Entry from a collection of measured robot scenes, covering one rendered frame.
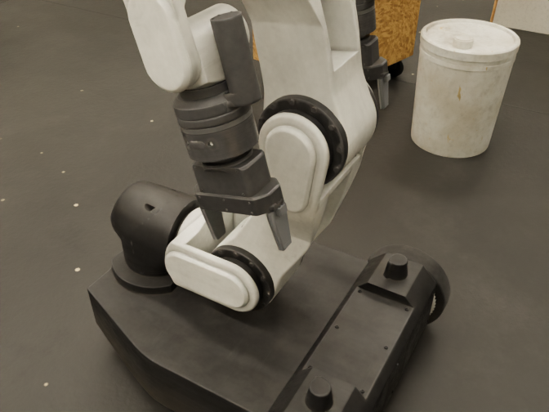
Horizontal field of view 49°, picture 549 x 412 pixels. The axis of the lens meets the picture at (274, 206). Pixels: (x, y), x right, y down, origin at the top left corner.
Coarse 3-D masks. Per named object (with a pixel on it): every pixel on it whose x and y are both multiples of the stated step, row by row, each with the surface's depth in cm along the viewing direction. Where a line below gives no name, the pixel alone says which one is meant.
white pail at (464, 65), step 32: (448, 32) 190; (480, 32) 190; (512, 32) 187; (448, 64) 179; (480, 64) 176; (512, 64) 184; (416, 96) 198; (448, 96) 185; (480, 96) 183; (416, 128) 202; (448, 128) 191; (480, 128) 191
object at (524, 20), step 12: (504, 0) 289; (516, 0) 286; (528, 0) 283; (540, 0) 281; (504, 12) 292; (516, 12) 289; (528, 12) 286; (540, 12) 283; (504, 24) 294; (516, 24) 292; (528, 24) 289; (540, 24) 286
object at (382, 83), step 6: (378, 78) 105; (384, 78) 105; (390, 78) 106; (378, 84) 105; (384, 84) 106; (378, 90) 106; (384, 90) 106; (384, 96) 107; (384, 102) 107; (384, 108) 108
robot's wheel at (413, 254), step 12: (384, 252) 132; (396, 252) 130; (408, 252) 129; (420, 252) 130; (432, 264) 128; (432, 276) 127; (444, 276) 129; (444, 288) 128; (444, 300) 129; (432, 312) 132
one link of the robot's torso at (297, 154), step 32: (288, 128) 82; (288, 160) 84; (320, 160) 83; (352, 160) 98; (288, 192) 88; (320, 192) 86; (256, 224) 102; (320, 224) 107; (224, 256) 109; (256, 256) 106; (288, 256) 102
